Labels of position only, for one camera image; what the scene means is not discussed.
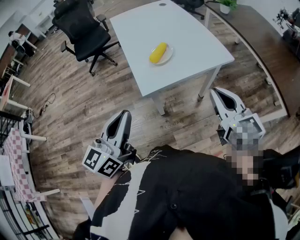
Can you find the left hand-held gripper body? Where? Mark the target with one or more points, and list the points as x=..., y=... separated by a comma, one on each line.
x=105, y=161

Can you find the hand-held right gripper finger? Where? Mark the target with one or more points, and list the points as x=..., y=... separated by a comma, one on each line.
x=237, y=105
x=218, y=107

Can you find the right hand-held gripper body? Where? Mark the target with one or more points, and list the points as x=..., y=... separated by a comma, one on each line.
x=243, y=126

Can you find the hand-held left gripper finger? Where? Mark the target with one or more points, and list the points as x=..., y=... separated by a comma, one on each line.
x=105, y=134
x=126, y=131

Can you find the clear glass plate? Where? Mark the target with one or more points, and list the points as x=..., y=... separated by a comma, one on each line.
x=169, y=55

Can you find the black shoulder device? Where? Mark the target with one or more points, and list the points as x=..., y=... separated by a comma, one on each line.
x=262, y=192

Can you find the person's left forearm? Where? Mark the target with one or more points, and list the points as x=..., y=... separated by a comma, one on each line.
x=103, y=192

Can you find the person's right forearm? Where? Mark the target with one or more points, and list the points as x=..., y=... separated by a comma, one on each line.
x=247, y=164

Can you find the white table leg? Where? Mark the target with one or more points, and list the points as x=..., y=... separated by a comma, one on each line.
x=207, y=82
x=159, y=105

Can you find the dark brown long table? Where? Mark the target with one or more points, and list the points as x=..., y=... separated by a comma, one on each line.
x=257, y=35

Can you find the small white gadget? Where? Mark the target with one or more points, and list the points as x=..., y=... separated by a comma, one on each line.
x=28, y=116

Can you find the black and white top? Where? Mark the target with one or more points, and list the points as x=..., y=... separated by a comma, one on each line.
x=187, y=187

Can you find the pink checkered tablecloth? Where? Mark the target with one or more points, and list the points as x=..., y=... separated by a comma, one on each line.
x=18, y=168

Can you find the black mesh office chair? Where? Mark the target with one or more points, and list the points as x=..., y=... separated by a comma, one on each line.
x=91, y=39

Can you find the green plant in white pot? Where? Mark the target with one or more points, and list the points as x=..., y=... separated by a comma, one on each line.
x=226, y=7

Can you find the black robot equipment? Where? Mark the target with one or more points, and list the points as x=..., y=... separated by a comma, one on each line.
x=284, y=16

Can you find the white-legged wooden table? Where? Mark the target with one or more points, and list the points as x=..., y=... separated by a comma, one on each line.
x=9, y=93

